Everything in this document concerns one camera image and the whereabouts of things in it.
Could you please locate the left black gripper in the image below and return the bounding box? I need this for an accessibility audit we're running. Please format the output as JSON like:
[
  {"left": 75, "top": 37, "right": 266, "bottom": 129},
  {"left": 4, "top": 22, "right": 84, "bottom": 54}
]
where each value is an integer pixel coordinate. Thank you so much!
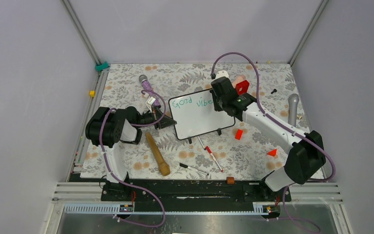
[{"left": 135, "top": 105, "right": 177, "bottom": 130}]

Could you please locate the black capped marker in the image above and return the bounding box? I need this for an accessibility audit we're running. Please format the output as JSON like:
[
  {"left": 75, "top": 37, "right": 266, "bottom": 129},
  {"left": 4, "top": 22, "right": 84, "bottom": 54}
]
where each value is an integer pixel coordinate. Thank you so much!
[{"left": 179, "top": 163, "right": 209, "bottom": 176}]

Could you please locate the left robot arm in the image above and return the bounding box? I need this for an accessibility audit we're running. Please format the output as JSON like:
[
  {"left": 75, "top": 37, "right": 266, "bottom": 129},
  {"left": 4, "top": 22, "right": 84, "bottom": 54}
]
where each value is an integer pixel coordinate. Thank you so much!
[{"left": 85, "top": 105, "right": 177, "bottom": 200}]

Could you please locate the red wedge block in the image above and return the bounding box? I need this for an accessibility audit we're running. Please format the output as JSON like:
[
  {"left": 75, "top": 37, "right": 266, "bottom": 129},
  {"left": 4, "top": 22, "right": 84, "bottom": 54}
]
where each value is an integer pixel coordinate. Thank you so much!
[{"left": 267, "top": 149, "right": 277, "bottom": 157}]

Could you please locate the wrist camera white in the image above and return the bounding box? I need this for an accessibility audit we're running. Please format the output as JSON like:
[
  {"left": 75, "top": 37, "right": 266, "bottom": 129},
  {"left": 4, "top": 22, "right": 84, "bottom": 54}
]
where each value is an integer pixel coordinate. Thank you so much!
[
  {"left": 210, "top": 70, "right": 229, "bottom": 79},
  {"left": 146, "top": 96, "right": 156, "bottom": 113}
]

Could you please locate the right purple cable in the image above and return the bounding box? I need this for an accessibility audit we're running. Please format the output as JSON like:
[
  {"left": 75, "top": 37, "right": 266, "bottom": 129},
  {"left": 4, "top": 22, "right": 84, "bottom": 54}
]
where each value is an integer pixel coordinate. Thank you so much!
[{"left": 210, "top": 52, "right": 337, "bottom": 233}]

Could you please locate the brown small block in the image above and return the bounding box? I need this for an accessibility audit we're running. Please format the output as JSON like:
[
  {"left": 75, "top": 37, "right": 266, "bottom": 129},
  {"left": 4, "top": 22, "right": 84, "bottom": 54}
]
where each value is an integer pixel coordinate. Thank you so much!
[{"left": 226, "top": 176, "right": 235, "bottom": 185}]

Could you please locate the red capped marker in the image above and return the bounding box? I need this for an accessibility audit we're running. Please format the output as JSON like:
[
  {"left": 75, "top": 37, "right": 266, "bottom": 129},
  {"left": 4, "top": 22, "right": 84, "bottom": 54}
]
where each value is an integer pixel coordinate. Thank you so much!
[{"left": 205, "top": 146, "right": 224, "bottom": 172}]

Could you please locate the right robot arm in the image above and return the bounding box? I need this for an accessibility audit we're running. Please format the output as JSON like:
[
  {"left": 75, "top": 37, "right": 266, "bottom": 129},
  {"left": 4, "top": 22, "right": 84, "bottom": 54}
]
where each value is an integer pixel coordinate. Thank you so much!
[{"left": 210, "top": 77, "right": 326, "bottom": 201}]

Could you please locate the teal clamp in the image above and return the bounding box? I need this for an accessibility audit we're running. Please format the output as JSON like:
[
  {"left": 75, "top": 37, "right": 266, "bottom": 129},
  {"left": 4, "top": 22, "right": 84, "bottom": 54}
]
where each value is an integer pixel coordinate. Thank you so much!
[{"left": 95, "top": 62, "right": 109, "bottom": 72}]

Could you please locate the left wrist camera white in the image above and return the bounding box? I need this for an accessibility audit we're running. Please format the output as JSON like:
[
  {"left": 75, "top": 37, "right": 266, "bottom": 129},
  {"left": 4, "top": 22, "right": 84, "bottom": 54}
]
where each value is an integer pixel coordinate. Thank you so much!
[{"left": 146, "top": 96, "right": 156, "bottom": 113}]

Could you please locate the yellow small cube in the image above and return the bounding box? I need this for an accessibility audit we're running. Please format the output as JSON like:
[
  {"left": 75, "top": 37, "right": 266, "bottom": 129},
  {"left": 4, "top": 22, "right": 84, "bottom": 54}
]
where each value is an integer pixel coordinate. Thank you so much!
[{"left": 89, "top": 90, "right": 95, "bottom": 98}]

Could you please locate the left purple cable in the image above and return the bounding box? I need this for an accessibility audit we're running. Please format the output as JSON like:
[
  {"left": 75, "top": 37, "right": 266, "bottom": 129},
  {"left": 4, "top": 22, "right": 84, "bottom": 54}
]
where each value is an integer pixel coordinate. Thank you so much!
[{"left": 99, "top": 90, "right": 168, "bottom": 227}]

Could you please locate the purple glitter microphone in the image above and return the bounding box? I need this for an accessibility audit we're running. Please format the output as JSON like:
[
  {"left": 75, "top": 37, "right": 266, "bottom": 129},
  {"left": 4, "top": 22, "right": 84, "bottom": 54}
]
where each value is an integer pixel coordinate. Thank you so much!
[{"left": 138, "top": 75, "right": 161, "bottom": 108}]

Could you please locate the silver grey microphone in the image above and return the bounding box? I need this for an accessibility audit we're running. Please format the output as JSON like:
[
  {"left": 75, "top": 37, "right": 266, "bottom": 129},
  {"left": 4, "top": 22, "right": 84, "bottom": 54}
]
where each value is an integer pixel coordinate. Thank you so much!
[{"left": 288, "top": 94, "right": 299, "bottom": 127}]

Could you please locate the white whiteboard black frame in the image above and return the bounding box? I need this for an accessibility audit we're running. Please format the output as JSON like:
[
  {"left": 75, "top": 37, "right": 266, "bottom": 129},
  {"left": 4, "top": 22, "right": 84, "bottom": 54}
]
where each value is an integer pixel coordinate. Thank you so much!
[{"left": 168, "top": 89, "right": 236, "bottom": 140}]

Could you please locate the blue capped marker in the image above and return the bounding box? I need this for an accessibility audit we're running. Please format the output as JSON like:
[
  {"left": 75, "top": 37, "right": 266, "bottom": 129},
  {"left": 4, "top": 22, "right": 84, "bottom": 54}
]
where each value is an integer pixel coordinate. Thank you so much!
[{"left": 197, "top": 136, "right": 206, "bottom": 150}]

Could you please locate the purple cable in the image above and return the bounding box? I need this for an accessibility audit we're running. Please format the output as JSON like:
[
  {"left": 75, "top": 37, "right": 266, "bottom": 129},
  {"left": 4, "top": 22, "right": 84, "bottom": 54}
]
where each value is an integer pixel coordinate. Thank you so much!
[
  {"left": 210, "top": 52, "right": 337, "bottom": 233},
  {"left": 99, "top": 90, "right": 168, "bottom": 227}
]

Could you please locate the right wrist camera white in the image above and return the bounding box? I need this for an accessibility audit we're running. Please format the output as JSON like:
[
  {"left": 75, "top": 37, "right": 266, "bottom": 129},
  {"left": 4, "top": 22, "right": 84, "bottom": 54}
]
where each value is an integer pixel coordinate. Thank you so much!
[{"left": 210, "top": 70, "right": 229, "bottom": 79}]

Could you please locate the red rectangular block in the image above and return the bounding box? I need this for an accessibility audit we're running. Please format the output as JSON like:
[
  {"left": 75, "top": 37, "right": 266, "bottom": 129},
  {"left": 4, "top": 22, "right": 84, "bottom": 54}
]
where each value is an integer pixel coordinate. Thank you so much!
[{"left": 235, "top": 129, "right": 243, "bottom": 140}]

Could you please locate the red square block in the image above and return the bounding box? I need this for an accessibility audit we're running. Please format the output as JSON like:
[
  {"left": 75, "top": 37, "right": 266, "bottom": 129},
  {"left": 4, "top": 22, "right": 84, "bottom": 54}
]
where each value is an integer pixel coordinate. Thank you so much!
[{"left": 235, "top": 80, "right": 250, "bottom": 95}]

